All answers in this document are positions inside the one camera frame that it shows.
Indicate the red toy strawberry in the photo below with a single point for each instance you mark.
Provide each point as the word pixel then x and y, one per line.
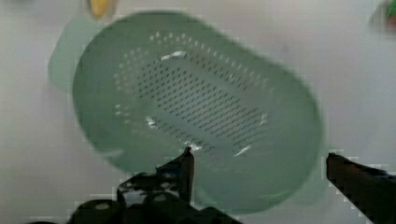
pixel 391 14

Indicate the green oval plastic strainer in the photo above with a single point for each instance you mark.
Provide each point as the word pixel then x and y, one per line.
pixel 149 85

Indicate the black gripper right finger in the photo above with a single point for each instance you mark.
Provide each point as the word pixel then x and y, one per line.
pixel 371 190

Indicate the yellow toy banana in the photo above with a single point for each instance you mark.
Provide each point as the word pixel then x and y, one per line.
pixel 98 8

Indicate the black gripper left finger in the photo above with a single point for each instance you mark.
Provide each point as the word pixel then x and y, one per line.
pixel 182 169

